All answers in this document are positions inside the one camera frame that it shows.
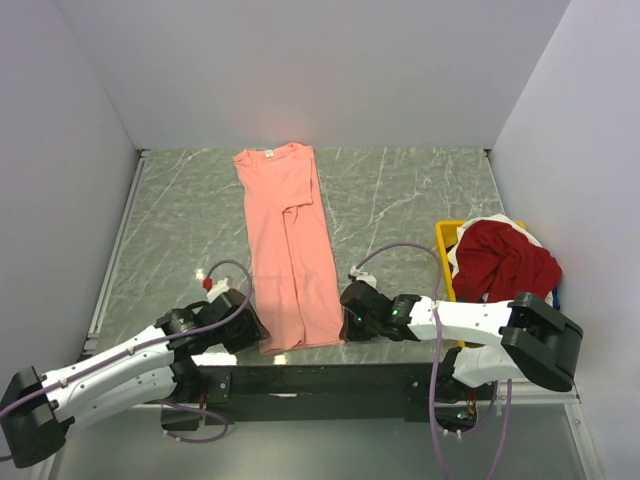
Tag pink t shirt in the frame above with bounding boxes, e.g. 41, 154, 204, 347
234, 143, 343, 354

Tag black base beam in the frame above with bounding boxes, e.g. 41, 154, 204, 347
159, 362, 501, 434

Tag yellow plastic bin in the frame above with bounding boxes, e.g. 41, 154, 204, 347
435, 214, 527, 302

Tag white t shirt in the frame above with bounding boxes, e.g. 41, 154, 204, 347
447, 212, 556, 306

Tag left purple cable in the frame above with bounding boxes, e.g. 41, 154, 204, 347
0, 260, 256, 464

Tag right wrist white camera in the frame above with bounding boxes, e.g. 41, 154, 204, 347
348, 265, 377, 288

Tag blue t shirt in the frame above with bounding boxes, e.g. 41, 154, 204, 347
551, 287, 561, 310

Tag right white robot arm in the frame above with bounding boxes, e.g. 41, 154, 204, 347
340, 280, 584, 399

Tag wrist white camera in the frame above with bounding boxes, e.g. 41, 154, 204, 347
202, 276, 234, 302
348, 265, 377, 288

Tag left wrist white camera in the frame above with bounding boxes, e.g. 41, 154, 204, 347
202, 276, 234, 302

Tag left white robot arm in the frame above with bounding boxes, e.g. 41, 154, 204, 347
1, 288, 269, 469

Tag red t shirt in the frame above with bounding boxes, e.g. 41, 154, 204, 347
451, 217, 564, 307

